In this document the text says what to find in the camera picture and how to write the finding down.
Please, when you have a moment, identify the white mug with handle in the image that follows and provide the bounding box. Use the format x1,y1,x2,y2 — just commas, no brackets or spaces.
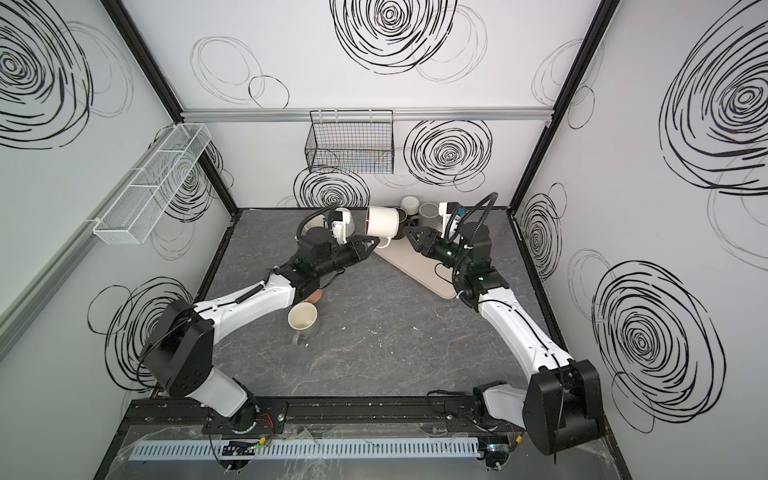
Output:
365,206,399,249

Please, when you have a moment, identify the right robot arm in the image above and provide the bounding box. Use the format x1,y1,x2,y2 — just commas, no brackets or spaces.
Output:
404,192,606,456

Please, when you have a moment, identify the beige plastic tray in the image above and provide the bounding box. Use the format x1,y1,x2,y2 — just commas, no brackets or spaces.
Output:
375,238,457,300

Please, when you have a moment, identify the pink mug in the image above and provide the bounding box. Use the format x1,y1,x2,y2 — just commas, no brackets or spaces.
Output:
302,214,326,235

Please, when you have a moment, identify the wide grey mug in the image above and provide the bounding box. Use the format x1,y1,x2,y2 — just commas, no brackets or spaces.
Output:
418,202,440,222

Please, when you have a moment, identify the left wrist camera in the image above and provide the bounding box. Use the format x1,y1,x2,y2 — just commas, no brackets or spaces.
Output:
329,208,356,245

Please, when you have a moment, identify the white wire shelf basket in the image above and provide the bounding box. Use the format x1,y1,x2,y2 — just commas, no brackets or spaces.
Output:
93,123,211,245

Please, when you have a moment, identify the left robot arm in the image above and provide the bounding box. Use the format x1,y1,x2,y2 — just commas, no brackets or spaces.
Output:
139,203,380,434

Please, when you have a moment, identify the tall grey mug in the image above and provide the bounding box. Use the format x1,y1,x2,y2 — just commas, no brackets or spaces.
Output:
288,302,319,346

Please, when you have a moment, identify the orange and cream mug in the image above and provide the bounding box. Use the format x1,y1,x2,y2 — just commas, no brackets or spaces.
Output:
305,289,323,304

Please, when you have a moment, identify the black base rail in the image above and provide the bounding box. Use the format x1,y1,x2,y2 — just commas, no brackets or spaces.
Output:
122,393,524,436

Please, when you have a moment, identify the black wire basket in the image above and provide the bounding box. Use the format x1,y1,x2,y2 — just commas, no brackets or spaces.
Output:
304,109,395,174

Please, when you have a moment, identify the white slotted cable duct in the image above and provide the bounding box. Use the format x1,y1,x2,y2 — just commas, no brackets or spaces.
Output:
127,437,481,461

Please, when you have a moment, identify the small white mug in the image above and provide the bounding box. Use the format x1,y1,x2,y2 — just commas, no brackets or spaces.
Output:
400,195,420,216

